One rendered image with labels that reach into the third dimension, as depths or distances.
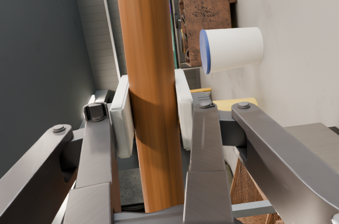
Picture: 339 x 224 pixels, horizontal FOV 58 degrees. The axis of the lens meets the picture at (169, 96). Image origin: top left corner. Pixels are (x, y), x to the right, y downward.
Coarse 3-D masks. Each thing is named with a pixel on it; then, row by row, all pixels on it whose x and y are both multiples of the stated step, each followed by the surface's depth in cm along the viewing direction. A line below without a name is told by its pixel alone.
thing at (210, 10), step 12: (180, 0) 455; (192, 0) 411; (204, 0) 411; (216, 0) 412; (228, 0) 413; (180, 12) 488; (192, 12) 414; (204, 12) 414; (216, 12) 415; (228, 12) 416; (192, 24) 416; (204, 24) 417; (216, 24) 418; (228, 24) 418; (192, 36) 419; (192, 48) 422; (192, 60) 425
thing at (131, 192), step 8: (224, 160) 649; (136, 168) 601; (120, 176) 588; (128, 176) 586; (136, 176) 584; (232, 176) 598; (120, 184) 571; (128, 184) 569; (136, 184) 567; (120, 192) 556; (128, 192) 554; (136, 192) 552; (184, 192) 575; (128, 200) 539; (136, 200) 538; (128, 208) 533; (136, 208) 533; (144, 208) 536
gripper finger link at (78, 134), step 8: (112, 128) 16; (80, 136) 15; (112, 136) 16; (72, 144) 15; (80, 144) 15; (64, 152) 15; (72, 152) 15; (80, 152) 15; (64, 160) 15; (72, 160) 15; (64, 168) 15
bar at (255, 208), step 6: (234, 204) 132; (240, 204) 132; (246, 204) 131; (252, 204) 131; (258, 204) 131; (264, 204) 130; (270, 204) 130; (234, 210) 129; (240, 210) 129; (246, 210) 129; (252, 210) 129; (258, 210) 129; (264, 210) 130; (270, 210) 130; (234, 216) 130; (240, 216) 130; (246, 216) 130
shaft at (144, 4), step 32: (128, 0) 17; (160, 0) 17; (128, 32) 18; (160, 32) 17; (128, 64) 18; (160, 64) 18; (160, 96) 18; (160, 128) 19; (160, 160) 20; (160, 192) 21
